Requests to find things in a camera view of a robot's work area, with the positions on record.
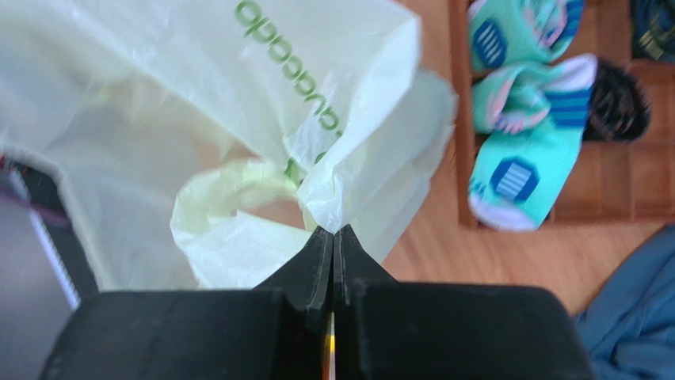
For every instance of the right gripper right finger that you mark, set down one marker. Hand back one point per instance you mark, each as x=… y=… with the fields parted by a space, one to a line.
x=388 y=329

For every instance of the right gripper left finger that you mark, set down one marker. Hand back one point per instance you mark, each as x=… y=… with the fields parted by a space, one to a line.
x=279 y=329

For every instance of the translucent yellow plastic bag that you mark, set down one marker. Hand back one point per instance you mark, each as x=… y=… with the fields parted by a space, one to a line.
x=197 y=144

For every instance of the blue cloth shirt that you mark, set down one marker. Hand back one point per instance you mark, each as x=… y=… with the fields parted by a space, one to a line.
x=628 y=329

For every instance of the teal sock right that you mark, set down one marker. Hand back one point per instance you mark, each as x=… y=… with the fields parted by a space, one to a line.
x=534 y=116

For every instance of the teal sock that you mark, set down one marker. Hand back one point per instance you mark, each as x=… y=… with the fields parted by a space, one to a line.
x=534 y=116
x=502 y=32

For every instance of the brown compartment tray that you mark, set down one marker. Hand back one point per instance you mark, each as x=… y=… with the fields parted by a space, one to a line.
x=611 y=182

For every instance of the teal sock left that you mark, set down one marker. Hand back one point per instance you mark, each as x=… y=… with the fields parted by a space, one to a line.
x=502 y=32

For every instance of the black rolled sock middle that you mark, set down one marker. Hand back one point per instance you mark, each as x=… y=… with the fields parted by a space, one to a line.
x=619 y=110

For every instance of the dark rolled sock back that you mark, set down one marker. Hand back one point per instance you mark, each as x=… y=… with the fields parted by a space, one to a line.
x=653 y=30

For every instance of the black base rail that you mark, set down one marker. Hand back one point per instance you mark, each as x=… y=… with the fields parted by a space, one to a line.
x=37 y=192

